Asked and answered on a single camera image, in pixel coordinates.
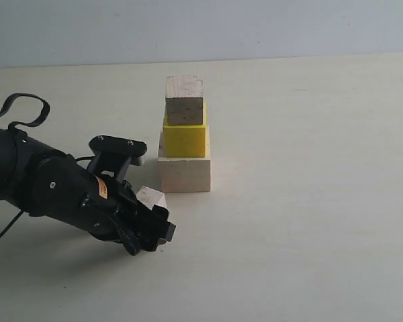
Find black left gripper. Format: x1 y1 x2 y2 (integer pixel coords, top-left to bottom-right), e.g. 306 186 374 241
28 156 176 256

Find small wooden cube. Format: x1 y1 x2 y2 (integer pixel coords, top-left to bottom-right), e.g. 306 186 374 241
136 186 167 209

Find large pale wooden cube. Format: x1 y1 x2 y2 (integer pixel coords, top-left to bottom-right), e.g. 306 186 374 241
157 128 212 193

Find yellow cube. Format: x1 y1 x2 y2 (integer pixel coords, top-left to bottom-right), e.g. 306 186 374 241
163 103 209 158

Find medium wooden cube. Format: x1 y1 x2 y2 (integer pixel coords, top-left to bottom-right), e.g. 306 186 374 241
165 75 204 126

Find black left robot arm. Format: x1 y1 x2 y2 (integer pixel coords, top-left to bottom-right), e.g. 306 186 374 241
0 129 175 255

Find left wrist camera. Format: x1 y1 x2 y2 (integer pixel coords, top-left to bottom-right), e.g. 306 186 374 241
87 135 147 182

